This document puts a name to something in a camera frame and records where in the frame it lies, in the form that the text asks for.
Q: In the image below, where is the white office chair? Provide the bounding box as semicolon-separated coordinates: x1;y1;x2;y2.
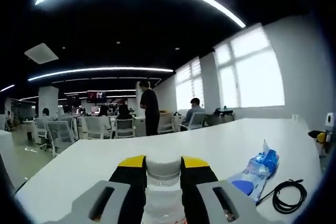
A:
115;119;136;138
180;112;207;132
46;121;72;154
83;116;111;140

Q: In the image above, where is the blue wet wipes packet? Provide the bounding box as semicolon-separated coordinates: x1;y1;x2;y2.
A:
226;167;275;204

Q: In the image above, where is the black cable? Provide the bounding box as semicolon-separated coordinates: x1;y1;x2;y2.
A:
256;179;308;214

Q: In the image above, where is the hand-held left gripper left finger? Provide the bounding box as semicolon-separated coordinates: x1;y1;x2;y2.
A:
61;155;147;224

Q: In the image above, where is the white pillar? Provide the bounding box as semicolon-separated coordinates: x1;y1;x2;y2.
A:
38;87;59;120

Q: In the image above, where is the white table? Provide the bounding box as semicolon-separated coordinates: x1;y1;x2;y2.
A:
14;118;324;224

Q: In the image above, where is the wall screen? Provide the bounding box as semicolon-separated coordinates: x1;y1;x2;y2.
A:
87;90;107;103

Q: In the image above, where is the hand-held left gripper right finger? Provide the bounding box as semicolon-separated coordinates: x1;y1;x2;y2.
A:
180;155;260;224

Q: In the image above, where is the square ceiling air vent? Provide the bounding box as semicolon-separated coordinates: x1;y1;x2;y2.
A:
24;42;59;65

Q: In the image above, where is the small window with blinds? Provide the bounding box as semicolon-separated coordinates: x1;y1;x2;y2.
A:
175;57;204;110

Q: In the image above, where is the clear plastic water bottle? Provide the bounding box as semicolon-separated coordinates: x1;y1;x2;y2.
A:
143;156;187;224

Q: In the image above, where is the blue soft tissue pack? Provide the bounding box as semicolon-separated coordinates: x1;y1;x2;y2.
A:
248;138;280;176

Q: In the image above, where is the short ceiling light strip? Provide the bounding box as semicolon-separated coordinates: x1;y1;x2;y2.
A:
27;67;174;82

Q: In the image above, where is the large bright window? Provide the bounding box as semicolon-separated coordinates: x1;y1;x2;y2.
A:
214;23;286;108

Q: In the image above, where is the dark blue bag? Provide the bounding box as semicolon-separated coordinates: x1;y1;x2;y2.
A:
214;107;235;116

